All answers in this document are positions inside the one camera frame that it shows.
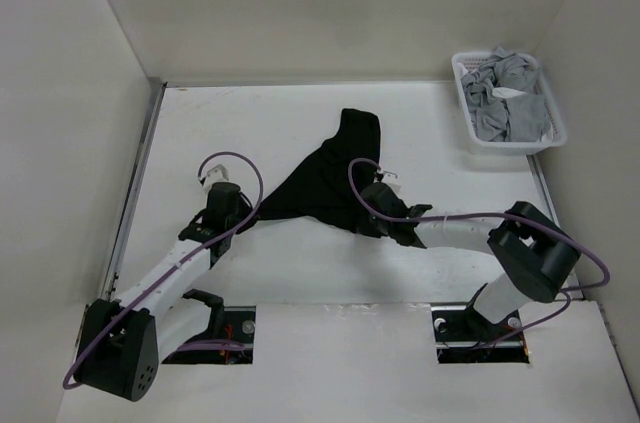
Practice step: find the metal base plate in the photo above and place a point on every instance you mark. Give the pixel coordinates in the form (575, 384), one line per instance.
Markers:
(234, 324)
(461, 337)

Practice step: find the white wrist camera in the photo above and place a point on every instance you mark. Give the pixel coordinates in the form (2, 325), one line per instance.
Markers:
(390, 179)
(217, 174)

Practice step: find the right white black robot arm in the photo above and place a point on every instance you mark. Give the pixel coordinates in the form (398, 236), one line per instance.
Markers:
(535, 264)

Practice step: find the white plastic basket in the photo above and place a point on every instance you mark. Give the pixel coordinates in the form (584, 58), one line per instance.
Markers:
(467, 61)

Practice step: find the black tank top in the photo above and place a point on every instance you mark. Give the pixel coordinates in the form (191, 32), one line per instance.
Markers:
(319, 186)

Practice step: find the aluminium frame rail left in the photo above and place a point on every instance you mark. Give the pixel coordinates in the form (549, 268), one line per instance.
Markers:
(157, 87)

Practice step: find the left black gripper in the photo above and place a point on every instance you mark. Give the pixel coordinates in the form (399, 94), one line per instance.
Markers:
(244, 206)

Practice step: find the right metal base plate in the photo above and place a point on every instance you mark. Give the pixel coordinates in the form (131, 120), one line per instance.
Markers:
(461, 337)

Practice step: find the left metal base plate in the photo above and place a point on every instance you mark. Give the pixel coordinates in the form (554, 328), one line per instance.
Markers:
(234, 324)

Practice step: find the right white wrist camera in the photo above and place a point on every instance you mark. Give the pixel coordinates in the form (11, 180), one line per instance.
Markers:
(390, 179)

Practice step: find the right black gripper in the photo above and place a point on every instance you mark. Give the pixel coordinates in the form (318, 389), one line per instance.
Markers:
(373, 230)

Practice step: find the grey tank top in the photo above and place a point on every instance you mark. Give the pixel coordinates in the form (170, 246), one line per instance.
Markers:
(503, 104)

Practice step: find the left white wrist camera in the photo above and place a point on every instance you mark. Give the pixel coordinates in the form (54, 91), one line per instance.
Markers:
(217, 174)

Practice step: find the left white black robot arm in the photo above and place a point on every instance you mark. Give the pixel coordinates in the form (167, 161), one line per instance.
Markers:
(123, 341)

